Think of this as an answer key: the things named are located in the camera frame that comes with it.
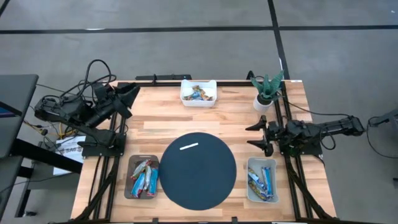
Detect black floor cable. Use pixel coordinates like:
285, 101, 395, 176
365, 117, 398, 159

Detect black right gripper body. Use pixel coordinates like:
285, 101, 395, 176
264, 120, 289, 147

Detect yellow cables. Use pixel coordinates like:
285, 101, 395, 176
23, 119, 77, 141

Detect dark blue Chewy granola bar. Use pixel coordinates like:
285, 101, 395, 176
261, 167, 274, 198
248, 167, 268, 192
248, 179, 271, 202

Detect thin black cable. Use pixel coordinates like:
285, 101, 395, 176
276, 91, 352, 118

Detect black desk leg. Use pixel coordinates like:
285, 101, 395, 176
11, 138, 83, 218

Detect white plastic bin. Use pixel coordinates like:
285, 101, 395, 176
180, 79, 218, 108

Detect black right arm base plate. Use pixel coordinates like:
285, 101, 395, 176
278, 136, 323, 157

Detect dark gray translucent bin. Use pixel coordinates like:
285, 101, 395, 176
124, 154, 160, 200

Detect long black frame rail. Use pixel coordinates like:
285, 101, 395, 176
46, 217, 374, 224
118, 81, 287, 87

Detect gray desk top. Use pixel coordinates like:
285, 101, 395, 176
0, 73, 40, 159

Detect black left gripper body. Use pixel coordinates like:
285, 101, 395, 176
84, 90, 119, 128

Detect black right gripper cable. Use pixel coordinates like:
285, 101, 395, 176
319, 126, 337, 151

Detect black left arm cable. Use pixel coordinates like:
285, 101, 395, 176
60, 58, 118, 100

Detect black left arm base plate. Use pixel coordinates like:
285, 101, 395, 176
81, 132, 127, 158

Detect green artificial plant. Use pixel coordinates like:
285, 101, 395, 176
250, 70, 285, 102

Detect white paper sheet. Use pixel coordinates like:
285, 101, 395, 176
52, 135, 87, 177

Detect white plant pot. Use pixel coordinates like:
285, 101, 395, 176
252, 93, 274, 113

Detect light gray plastic bin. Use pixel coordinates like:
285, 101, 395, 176
246, 156, 280, 204

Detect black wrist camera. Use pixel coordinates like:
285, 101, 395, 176
267, 122, 280, 138
93, 82, 109, 100

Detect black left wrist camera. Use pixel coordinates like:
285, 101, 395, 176
93, 82, 109, 100

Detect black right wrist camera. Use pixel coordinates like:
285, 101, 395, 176
267, 122, 280, 138

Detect round dark blue woven mat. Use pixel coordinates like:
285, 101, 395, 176
158, 132, 238, 211

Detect black power strip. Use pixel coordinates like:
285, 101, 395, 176
135, 73, 192, 82

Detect white label strip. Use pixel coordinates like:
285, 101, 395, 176
179, 142, 199, 151

